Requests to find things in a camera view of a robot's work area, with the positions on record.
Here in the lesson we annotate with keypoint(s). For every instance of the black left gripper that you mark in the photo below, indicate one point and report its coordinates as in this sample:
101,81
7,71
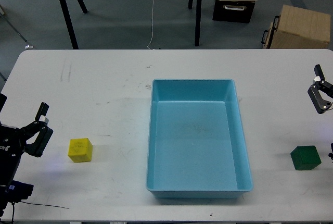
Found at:
31,139

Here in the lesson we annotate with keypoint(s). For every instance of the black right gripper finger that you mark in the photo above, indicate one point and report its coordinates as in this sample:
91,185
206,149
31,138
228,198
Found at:
320,85

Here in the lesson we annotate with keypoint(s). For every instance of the yellow wooden block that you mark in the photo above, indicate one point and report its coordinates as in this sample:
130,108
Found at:
80,150

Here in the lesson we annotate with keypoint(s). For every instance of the green wooden block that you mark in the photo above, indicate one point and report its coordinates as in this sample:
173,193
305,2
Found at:
305,157

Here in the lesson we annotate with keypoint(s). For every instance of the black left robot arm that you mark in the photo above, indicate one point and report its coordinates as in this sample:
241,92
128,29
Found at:
4,208

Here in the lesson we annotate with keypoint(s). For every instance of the black drawer box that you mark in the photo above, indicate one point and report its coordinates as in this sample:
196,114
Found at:
233,11

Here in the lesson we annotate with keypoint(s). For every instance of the light wooden crate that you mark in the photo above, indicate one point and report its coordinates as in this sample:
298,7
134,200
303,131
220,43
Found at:
298,28

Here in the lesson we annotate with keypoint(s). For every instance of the light blue plastic bin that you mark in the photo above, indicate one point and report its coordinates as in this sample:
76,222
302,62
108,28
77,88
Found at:
196,146

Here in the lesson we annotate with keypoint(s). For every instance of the black right stand legs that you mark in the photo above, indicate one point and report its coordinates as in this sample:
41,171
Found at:
196,5

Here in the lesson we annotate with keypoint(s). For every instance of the blue wrist camera left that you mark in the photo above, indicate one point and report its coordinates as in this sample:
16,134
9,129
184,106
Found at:
18,191

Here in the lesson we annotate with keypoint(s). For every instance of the black cable tie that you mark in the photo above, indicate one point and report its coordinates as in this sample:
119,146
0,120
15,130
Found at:
47,205

